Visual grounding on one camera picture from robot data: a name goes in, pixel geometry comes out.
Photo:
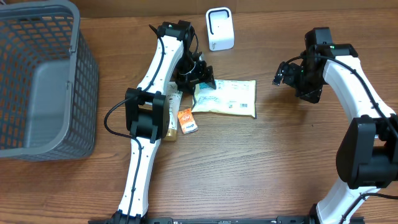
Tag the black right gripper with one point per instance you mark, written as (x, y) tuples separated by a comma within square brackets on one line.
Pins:
[(313, 94)]

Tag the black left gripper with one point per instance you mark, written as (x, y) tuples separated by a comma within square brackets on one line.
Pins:
[(205, 74)]

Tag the white gold cosmetic tube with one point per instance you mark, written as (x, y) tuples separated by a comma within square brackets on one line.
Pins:
[(174, 96)]

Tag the yellow white snack bag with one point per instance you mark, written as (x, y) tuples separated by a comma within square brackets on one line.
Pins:
[(229, 97)]

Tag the small orange white packet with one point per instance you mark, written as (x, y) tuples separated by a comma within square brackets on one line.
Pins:
[(187, 122)]

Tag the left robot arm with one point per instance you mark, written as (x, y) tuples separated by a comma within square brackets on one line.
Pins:
[(147, 110)]

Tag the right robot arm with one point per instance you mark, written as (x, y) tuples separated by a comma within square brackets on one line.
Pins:
[(366, 160)]

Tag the white barcode scanner stand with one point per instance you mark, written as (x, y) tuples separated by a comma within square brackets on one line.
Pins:
[(219, 23)]

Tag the grey plastic shopping basket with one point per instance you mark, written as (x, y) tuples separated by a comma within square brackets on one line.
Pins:
[(49, 83)]

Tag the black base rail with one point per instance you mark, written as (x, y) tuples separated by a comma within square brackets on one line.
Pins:
[(224, 221)]

